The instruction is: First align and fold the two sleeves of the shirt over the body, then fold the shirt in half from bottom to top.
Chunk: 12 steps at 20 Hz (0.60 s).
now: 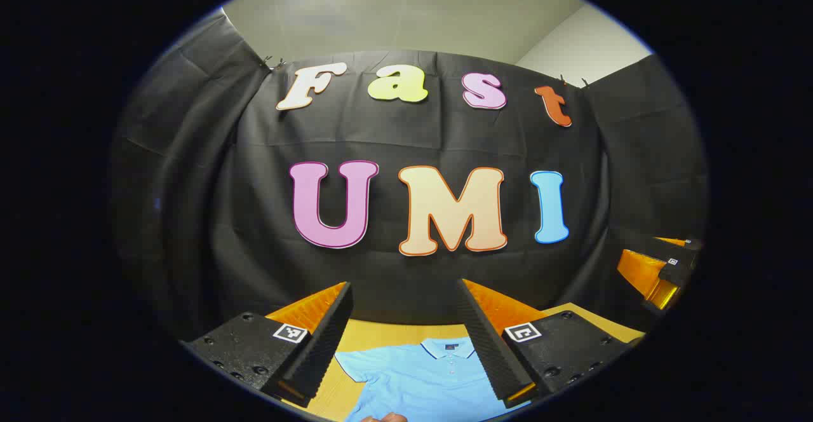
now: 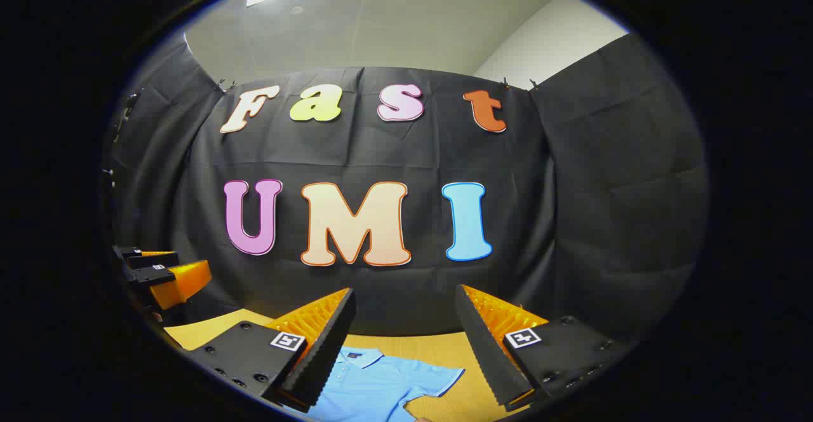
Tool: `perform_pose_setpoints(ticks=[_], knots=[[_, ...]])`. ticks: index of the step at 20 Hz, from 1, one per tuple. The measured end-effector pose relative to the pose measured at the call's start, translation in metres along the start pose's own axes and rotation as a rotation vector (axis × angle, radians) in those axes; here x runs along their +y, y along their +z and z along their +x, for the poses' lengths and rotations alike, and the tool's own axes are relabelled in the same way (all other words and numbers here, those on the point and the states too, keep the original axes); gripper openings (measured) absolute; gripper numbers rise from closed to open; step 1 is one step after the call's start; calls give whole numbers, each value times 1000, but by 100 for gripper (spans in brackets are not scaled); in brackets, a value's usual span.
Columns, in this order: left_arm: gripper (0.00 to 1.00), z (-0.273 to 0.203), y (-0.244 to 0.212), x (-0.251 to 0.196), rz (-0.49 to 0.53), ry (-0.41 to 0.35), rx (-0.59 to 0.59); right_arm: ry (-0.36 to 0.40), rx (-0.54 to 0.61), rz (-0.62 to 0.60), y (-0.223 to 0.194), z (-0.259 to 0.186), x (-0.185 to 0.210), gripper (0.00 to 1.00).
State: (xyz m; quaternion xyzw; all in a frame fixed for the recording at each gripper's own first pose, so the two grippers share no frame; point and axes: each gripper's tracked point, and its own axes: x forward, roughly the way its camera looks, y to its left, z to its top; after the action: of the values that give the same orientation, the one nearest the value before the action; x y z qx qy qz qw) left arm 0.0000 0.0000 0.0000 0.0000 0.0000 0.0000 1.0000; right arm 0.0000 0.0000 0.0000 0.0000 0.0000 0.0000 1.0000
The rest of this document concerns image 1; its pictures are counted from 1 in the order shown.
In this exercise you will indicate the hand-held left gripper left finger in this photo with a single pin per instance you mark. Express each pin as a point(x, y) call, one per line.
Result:
point(327, 339)

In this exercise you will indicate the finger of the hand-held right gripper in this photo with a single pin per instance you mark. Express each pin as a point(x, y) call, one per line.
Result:
point(676, 274)
point(692, 243)

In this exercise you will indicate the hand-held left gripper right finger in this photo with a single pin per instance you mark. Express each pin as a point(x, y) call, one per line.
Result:
point(486, 346)

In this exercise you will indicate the light blue polo T-shirt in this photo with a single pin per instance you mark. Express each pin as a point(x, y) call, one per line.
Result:
point(419, 384)

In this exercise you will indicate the black backdrop cloth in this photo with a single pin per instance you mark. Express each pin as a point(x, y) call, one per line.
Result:
point(406, 142)

